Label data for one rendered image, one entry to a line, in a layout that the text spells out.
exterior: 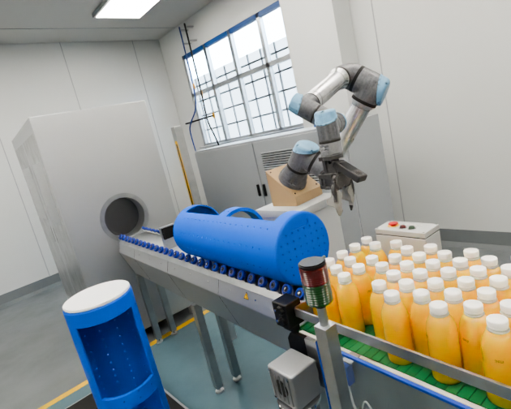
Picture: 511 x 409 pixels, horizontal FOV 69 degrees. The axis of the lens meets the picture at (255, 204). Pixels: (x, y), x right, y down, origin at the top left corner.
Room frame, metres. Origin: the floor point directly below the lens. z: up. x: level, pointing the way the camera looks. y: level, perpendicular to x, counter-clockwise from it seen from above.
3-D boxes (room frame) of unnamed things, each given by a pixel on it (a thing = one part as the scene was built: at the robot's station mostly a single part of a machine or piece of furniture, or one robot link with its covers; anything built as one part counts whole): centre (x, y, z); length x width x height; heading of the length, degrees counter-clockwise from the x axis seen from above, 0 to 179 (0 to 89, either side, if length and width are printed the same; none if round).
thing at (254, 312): (2.17, 0.44, 0.79); 2.17 x 0.29 x 0.34; 35
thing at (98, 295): (1.54, 0.76, 1.03); 0.28 x 0.28 x 0.01
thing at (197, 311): (2.13, 0.49, 0.31); 0.06 x 0.06 x 0.63; 35
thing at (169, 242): (2.40, 0.60, 1.00); 0.10 x 0.04 x 0.15; 125
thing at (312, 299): (0.79, -0.09, 1.18); 0.06 x 0.06 x 0.05
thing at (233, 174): (3.86, -0.29, 0.72); 2.15 x 0.54 x 1.45; 39
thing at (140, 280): (2.93, 1.06, 0.31); 0.06 x 0.06 x 0.63; 35
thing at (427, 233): (1.31, -0.52, 1.05); 0.20 x 0.10 x 0.10; 35
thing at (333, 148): (1.29, -0.30, 1.44); 0.08 x 0.08 x 0.05
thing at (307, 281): (0.79, -0.09, 1.23); 0.06 x 0.06 x 0.04
